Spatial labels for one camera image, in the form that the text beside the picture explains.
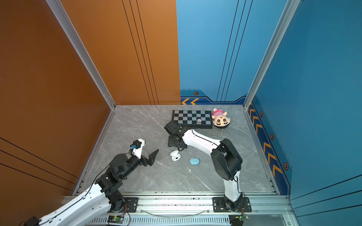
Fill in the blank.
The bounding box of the white earbud case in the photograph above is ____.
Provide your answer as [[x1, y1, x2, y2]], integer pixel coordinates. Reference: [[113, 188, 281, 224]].
[[170, 150, 181, 162]]

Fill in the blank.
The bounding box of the light blue earbud case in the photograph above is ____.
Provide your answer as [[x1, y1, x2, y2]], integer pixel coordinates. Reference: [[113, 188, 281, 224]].
[[189, 158, 200, 165]]

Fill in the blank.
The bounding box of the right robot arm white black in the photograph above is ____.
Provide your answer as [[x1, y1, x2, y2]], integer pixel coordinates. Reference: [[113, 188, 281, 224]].
[[164, 121, 244, 212]]

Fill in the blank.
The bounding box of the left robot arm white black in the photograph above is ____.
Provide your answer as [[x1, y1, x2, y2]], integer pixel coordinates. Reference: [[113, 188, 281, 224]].
[[20, 149, 159, 226]]

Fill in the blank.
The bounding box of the black white chessboard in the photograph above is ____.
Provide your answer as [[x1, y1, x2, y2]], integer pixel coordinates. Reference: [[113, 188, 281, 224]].
[[172, 110, 213, 129]]

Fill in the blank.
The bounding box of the pink plush doll head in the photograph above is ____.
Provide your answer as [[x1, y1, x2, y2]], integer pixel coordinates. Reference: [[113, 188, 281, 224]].
[[212, 108, 231, 129]]

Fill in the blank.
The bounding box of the green circuit board left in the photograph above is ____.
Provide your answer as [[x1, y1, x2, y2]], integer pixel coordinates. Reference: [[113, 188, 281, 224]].
[[107, 215, 124, 224]]

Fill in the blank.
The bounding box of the circuit board right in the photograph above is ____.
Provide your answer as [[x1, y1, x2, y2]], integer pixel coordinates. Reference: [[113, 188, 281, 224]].
[[235, 213, 249, 221]]

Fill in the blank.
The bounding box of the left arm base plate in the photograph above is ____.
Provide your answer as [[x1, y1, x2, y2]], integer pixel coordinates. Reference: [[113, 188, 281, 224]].
[[110, 197, 139, 213]]

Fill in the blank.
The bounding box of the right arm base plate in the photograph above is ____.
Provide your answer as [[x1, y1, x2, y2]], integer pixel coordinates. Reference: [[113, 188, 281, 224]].
[[212, 196, 252, 213]]

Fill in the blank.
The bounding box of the right aluminium corner post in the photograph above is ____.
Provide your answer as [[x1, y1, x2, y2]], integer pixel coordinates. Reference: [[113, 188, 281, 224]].
[[243, 0, 300, 110]]

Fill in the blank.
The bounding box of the aluminium corner post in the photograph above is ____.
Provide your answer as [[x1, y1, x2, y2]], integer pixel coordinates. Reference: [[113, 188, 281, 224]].
[[46, 0, 116, 110], [243, 0, 300, 110]]

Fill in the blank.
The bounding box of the left aluminium corner post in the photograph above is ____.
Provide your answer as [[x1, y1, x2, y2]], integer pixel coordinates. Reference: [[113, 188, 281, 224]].
[[46, 0, 116, 110]]

